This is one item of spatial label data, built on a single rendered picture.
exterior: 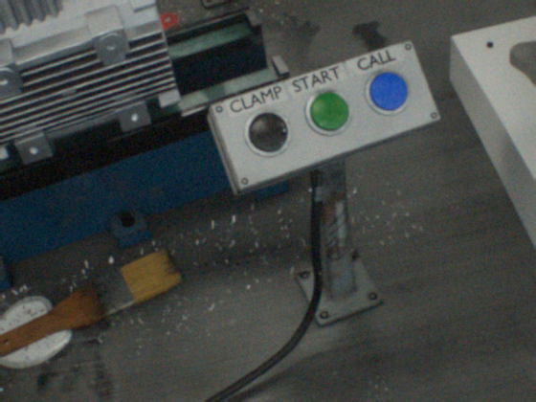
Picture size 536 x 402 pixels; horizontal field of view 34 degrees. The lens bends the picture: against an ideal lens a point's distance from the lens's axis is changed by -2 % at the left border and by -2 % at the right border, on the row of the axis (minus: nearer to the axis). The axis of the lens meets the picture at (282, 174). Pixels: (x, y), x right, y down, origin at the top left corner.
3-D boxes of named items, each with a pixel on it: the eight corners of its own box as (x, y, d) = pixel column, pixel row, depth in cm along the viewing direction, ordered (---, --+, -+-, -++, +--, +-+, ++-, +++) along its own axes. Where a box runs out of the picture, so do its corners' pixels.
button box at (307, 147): (234, 198, 71) (239, 191, 66) (205, 116, 72) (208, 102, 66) (426, 131, 74) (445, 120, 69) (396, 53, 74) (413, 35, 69)
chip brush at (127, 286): (4, 368, 86) (1, 365, 86) (-10, 332, 89) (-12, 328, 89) (186, 281, 91) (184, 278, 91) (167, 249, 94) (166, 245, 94)
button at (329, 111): (315, 139, 68) (319, 135, 67) (301, 102, 69) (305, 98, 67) (350, 126, 69) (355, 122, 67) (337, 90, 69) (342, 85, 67)
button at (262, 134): (255, 159, 68) (256, 156, 66) (241, 122, 68) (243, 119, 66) (291, 146, 68) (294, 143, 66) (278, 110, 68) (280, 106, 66)
